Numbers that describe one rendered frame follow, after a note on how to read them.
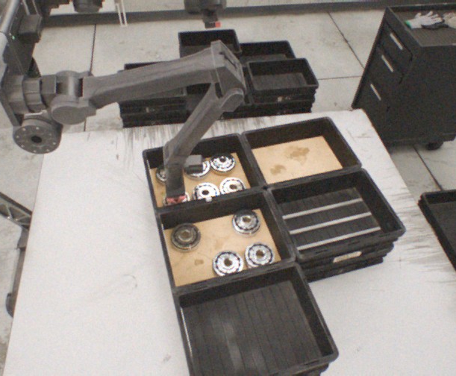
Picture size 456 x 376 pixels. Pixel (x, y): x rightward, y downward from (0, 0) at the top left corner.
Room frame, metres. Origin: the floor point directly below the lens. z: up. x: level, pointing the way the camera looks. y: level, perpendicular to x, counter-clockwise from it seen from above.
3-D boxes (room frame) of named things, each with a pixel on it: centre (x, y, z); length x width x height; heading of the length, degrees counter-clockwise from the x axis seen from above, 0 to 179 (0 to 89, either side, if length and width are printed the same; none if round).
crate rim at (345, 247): (0.79, -0.39, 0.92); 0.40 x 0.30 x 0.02; 108
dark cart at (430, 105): (2.18, -1.29, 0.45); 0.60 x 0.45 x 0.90; 100
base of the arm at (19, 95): (0.70, 0.45, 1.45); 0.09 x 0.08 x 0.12; 10
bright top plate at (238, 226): (0.78, -0.10, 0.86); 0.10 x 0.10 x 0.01
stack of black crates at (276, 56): (2.45, -0.28, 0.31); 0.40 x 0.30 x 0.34; 100
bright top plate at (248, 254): (0.64, -0.14, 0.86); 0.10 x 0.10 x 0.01
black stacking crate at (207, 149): (0.96, 0.08, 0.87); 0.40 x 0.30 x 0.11; 108
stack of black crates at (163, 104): (1.92, 0.44, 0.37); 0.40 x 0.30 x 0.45; 100
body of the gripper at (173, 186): (0.86, 0.16, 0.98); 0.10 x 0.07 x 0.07; 11
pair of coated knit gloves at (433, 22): (2.23, -1.17, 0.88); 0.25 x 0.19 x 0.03; 100
